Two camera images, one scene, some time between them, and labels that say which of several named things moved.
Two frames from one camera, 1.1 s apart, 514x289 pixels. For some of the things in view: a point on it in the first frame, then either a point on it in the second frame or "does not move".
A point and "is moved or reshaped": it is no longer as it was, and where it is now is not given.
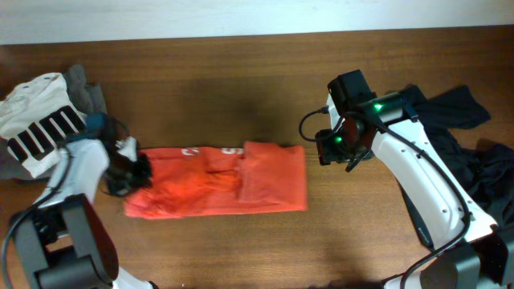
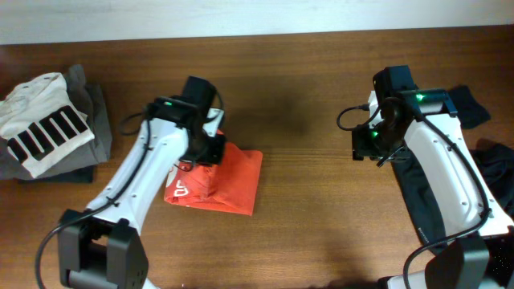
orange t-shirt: x=254 y=177 is moved or reshaped
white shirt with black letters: x=37 y=118 does not move
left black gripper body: x=127 y=176 to x=206 y=149
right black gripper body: x=340 y=148 to x=374 y=143
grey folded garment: x=90 y=98 does not move
